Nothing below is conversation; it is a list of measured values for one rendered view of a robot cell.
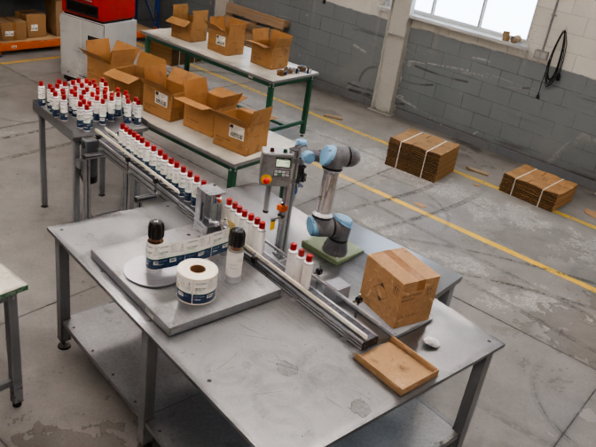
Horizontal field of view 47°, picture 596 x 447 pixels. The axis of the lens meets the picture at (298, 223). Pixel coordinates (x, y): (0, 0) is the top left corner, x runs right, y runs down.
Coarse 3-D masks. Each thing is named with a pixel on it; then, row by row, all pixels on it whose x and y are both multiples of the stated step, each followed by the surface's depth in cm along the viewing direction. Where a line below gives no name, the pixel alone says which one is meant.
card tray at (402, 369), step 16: (368, 352) 327; (384, 352) 328; (400, 352) 330; (416, 352) 326; (368, 368) 315; (384, 368) 318; (400, 368) 319; (416, 368) 321; (432, 368) 320; (400, 384) 309; (416, 384) 308
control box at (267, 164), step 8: (264, 152) 361; (280, 152) 364; (288, 152) 366; (264, 160) 362; (272, 160) 363; (264, 168) 364; (272, 168) 365; (280, 168) 365; (264, 176) 367; (272, 176) 367; (280, 176) 368; (264, 184) 370; (272, 184) 369; (280, 184) 370; (288, 184) 370
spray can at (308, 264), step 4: (308, 256) 350; (312, 256) 350; (308, 260) 351; (304, 264) 352; (308, 264) 351; (312, 264) 352; (304, 268) 352; (308, 268) 352; (312, 268) 354; (304, 272) 353; (308, 272) 353; (304, 276) 354; (308, 276) 354; (304, 280) 355; (308, 280) 355; (300, 284) 359; (304, 284) 356; (308, 284) 357; (308, 288) 358
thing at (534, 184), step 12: (528, 168) 768; (504, 180) 744; (516, 180) 734; (528, 180) 734; (540, 180) 740; (552, 180) 744; (564, 180) 749; (516, 192) 738; (528, 192) 729; (540, 192) 720; (552, 192) 711; (564, 192) 718; (540, 204) 724; (552, 204) 716; (564, 204) 738
